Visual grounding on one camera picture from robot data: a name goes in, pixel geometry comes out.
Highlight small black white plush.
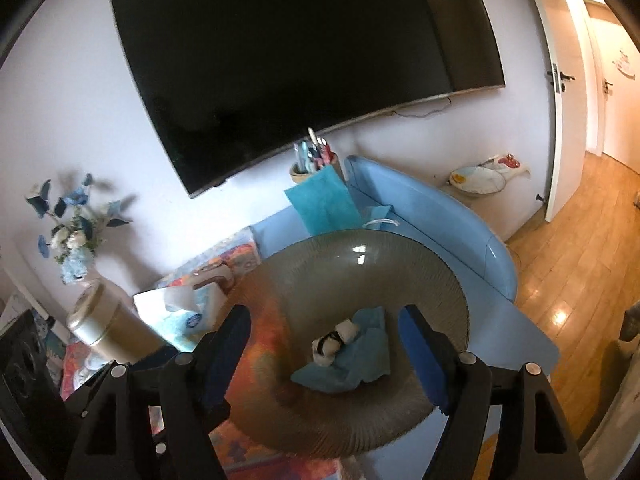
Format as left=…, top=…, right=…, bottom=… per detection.
left=311, top=320, right=360, bottom=367

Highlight black wall television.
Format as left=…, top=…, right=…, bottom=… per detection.
left=111, top=0, right=504, bottom=196

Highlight blue white artificial flowers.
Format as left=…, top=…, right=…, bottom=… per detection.
left=25, top=174, right=131, bottom=285

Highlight gold cylindrical canister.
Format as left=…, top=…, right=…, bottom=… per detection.
left=66, top=282, right=165, bottom=364

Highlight teal blue cloth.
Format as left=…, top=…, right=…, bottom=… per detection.
left=291, top=307, right=392, bottom=393

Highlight pen holder with pens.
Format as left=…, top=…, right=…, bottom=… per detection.
left=290, top=128, right=345, bottom=184

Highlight white door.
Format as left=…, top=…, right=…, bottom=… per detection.
left=534, top=0, right=587, bottom=222

